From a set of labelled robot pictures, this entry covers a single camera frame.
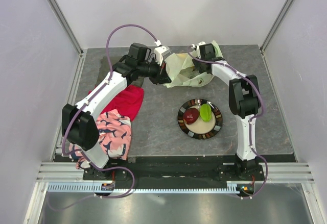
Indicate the left aluminium frame post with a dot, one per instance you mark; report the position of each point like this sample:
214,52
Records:
64,23

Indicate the green avocado print plastic bag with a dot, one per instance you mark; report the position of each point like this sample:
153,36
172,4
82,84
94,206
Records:
183,73

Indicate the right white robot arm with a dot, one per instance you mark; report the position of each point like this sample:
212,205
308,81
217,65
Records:
243,95

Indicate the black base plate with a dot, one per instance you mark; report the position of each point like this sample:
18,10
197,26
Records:
224,168

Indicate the olive green cloth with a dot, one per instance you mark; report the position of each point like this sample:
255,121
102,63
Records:
104,69

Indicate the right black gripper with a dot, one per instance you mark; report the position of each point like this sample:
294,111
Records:
199,65

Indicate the green fake starfruit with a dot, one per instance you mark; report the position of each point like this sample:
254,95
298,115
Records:
205,112

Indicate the pink shark print cloth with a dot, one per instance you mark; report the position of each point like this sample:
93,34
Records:
114,141

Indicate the right aluminium frame post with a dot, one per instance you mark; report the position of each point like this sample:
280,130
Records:
277,23

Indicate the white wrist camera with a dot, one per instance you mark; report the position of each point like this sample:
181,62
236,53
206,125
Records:
161,52
195,49

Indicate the aluminium frame post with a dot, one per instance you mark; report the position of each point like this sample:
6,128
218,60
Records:
64,23
277,23

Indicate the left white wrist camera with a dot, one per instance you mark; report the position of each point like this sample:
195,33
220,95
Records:
161,52

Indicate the dark red fake apple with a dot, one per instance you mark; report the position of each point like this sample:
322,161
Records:
191,115

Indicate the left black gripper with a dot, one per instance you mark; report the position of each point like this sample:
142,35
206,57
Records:
163,78

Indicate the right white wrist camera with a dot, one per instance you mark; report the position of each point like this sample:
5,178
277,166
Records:
195,49

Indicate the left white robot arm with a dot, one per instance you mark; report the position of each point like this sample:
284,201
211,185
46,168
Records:
79,120

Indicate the yellow fake fruit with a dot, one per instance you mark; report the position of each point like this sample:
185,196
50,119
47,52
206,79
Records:
182,55

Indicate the brown rimmed ceramic plate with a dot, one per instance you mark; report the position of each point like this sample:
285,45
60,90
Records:
200,129

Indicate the red cloth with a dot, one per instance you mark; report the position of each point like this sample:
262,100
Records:
125,105

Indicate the grey slotted cable duct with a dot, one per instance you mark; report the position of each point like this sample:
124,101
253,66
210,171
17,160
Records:
231,188

